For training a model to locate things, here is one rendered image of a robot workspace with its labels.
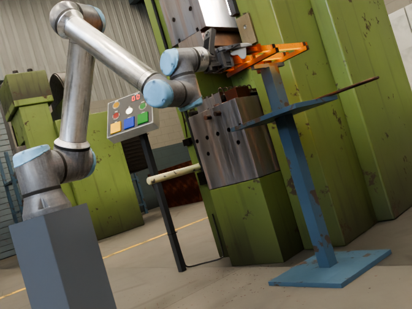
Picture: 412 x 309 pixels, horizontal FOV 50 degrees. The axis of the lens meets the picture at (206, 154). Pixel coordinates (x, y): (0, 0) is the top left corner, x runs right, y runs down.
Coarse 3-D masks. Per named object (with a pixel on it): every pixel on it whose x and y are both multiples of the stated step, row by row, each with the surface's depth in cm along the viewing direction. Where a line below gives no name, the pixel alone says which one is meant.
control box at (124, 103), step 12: (132, 96) 289; (108, 108) 295; (120, 108) 290; (132, 108) 285; (144, 108) 280; (156, 108) 283; (108, 120) 289; (120, 120) 285; (156, 120) 278; (108, 132) 284; (120, 132) 280; (132, 132) 280; (144, 132) 281
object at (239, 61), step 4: (288, 52) 212; (232, 56) 190; (236, 56) 192; (248, 56) 195; (256, 56) 198; (272, 56) 204; (276, 56) 206; (280, 56) 208; (236, 60) 191; (240, 60) 193; (244, 60) 192; (248, 60) 194; (264, 60) 204; (268, 60) 206; (236, 64) 190; (240, 64) 193
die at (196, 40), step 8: (200, 32) 254; (216, 32) 264; (224, 32) 270; (232, 32) 275; (184, 40) 264; (192, 40) 260; (200, 40) 255; (216, 40) 262; (224, 40) 268; (232, 40) 273; (240, 40) 279
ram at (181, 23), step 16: (160, 0) 271; (176, 0) 262; (192, 0) 254; (208, 0) 258; (224, 0) 269; (176, 16) 265; (192, 16) 256; (208, 16) 254; (224, 16) 265; (176, 32) 267; (192, 32) 259
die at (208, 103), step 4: (252, 88) 276; (220, 92) 254; (212, 96) 257; (216, 96) 254; (220, 96) 253; (204, 100) 261; (208, 100) 259; (212, 100) 257; (216, 100) 255; (220, 100) 253; (224, 100) 255; (204, 104) 262; (208, 104) 260; (212, 104) 258; (200, 108) 264; (204, 108) 262; (208, 108) 260; (200, 112) 265
